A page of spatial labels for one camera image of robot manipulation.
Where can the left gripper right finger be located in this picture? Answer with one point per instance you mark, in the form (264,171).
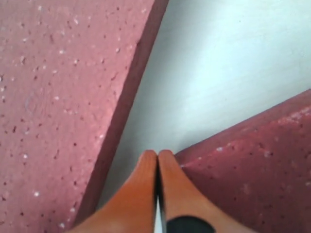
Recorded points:
(184,208)

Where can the red brick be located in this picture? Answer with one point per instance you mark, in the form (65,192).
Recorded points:
(69,73)
(259,171)

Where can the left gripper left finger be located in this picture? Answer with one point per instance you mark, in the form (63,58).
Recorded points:
(133,207)

